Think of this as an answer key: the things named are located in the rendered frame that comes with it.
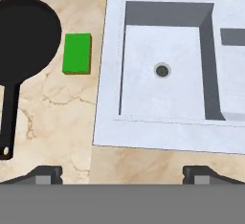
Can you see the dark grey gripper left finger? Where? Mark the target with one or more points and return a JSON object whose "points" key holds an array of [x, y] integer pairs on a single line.
{"points": [[48, 174]]}

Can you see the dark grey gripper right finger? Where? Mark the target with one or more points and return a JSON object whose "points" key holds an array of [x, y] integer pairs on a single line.
{"points": [[196, 174]]}

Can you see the white double sink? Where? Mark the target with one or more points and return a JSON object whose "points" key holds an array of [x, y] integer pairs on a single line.
{"points": [[159, 58]]}

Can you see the green sponge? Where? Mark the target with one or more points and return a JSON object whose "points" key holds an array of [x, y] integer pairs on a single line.
{"points": [[76, 53]]}

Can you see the black frying pan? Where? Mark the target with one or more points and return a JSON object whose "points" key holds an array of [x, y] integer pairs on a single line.
{"points": [[25, 36]]}

